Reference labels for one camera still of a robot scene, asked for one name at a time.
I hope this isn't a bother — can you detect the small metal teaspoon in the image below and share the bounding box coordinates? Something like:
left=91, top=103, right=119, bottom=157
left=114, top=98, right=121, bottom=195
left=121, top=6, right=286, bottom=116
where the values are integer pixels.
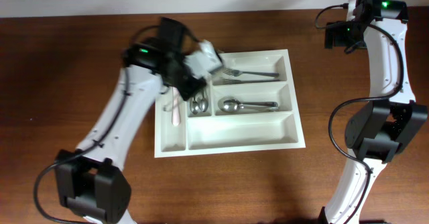
left=189, top=97, right=200, bottom=115
left=199, top=91, right=208, bottom=112

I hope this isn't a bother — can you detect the pink plastic knife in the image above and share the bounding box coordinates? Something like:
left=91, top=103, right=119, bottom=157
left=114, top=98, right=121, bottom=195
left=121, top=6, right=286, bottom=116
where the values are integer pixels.
left=172, top=88, right=181, bottom=127

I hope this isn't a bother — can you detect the metal fork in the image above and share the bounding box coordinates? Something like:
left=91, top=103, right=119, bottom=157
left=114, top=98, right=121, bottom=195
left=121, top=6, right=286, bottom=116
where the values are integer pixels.
left=222, top=78, right=280, bottom=85
left=222, top=68, right=280, bottom=78

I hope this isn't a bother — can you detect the large metal spoon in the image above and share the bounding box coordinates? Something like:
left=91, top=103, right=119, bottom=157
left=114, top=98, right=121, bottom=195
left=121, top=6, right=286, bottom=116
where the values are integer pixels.
left=220, top=103, right=279, bottom=113
left=221, top=97, right=279, bottom=107

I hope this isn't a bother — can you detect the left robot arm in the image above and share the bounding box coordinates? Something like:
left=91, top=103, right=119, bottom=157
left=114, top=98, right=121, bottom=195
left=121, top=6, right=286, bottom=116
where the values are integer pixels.
left=45, top=17, right=223, bottom=223

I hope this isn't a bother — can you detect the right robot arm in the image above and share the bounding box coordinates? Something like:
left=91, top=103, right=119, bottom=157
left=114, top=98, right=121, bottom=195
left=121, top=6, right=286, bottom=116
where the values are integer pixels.
left=314, top=0, right=428, bottom=223

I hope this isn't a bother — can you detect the white plastic cutlery tray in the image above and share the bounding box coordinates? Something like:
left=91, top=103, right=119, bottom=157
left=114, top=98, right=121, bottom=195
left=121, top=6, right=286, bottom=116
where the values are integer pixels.
left=155, top=50, right=306, bottom=158

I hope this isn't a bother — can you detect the right black cable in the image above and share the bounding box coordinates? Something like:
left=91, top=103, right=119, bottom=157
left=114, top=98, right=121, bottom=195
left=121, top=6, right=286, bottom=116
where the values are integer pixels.
left=314, top=3, right=405, bottom=224

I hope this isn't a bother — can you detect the black cable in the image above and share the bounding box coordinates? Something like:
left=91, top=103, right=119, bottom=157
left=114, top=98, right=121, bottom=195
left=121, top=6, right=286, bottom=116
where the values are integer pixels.
left=32, top=24, right=202, bottom=224
left=314, top=3, right=405, bottom=224

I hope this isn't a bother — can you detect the left black cable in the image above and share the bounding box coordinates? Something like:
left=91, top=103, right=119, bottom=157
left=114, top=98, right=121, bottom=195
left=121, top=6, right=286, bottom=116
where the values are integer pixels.
left=32, top=24, right=202, bottom=224

